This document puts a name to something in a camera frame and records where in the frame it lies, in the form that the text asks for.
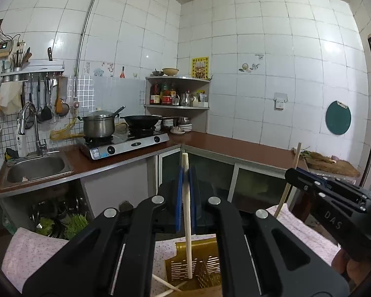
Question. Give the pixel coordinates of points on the green leafy vegetables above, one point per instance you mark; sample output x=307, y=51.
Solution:
x=74, y=224

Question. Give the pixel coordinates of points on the hanging cloth bag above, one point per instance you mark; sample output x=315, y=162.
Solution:
x=9, y=97

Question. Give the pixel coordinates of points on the stack of plates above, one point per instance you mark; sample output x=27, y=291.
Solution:
x=181, y=127

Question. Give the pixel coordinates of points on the yellow plastic utensil holder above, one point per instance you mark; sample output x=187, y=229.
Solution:
x=204, y=263

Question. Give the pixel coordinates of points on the metal utensil cup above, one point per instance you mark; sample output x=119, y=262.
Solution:
x=18, y=65

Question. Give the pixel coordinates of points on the kitchen cabinets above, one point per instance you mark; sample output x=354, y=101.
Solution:
x=210, y=167

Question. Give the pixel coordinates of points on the tan bowl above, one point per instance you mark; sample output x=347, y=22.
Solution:
x=170, y=71

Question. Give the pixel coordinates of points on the brown kitchen countertop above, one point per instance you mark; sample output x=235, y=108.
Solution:
x=235, y=148

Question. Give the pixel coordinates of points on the metal faucet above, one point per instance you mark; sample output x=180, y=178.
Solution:
x=34, y=123

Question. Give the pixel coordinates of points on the metal wall rack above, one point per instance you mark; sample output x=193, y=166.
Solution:
x=34, y=69

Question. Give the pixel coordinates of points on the metal corner shelf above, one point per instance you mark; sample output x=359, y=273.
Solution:
x=177, y=79

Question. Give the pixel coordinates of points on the stainless steel pot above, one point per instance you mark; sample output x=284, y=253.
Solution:
x=98, y=126

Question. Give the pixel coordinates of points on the wall hook sticker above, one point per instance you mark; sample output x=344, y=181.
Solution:
x=250, y=65

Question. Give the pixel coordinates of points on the floral tablecloth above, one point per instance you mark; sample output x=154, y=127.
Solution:
x=24, y=253

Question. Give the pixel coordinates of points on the hanging black spatula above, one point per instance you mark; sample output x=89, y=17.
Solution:
x=46, y=114

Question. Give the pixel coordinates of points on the hanging cleaver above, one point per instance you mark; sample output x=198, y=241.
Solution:
x=63, y=86

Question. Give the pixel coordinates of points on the green round cutting board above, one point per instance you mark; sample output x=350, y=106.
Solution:
x=338, y=118

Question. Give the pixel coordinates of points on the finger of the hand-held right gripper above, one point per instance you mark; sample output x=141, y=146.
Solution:
x=315, y=191
x=310, y=174

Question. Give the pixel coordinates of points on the metal kettle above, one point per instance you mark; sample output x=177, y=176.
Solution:
x=185, y=99

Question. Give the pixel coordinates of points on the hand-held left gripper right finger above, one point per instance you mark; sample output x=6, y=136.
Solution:
x=192, y=201

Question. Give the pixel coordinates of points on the black wok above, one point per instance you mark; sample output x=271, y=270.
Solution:
x=140, y=121

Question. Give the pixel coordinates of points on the red sauce bottle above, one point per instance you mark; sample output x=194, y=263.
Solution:
x=155, y=96

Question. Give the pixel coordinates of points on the wooden cutting board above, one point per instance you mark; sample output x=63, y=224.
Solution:
x=330, y=165

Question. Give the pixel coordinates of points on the dark small bowl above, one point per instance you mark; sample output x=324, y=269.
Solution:
x=157, y=73

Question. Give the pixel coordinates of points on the white wall socket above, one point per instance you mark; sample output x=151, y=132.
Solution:
x=280, y=101

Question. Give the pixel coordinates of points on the stainless steel sink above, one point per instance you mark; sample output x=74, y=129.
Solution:
x=34, y=168

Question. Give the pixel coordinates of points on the yellow controller box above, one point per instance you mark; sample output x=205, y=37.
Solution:
x=1, y=50

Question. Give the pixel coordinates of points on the metal wall pipe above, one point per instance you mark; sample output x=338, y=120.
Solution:
x=85, y=21

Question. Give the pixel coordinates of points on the wooden chopstick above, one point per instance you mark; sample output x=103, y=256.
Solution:
x=173, y=287
x=162, y=281
x=286, y=185
x=188, y=247

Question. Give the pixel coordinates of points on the gas stove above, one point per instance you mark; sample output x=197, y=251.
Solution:
x=123, y=147

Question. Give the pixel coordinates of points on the white soap dispenser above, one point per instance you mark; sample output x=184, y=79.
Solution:
x=21, y=139

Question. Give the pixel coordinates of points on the person's right hand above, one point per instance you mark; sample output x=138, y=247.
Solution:
x=346, y=266

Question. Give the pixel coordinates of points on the yellow wall poster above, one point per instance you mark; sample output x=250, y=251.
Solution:
x=199, y=68

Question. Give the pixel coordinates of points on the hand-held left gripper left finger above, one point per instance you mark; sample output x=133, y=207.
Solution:
x=180, y=201

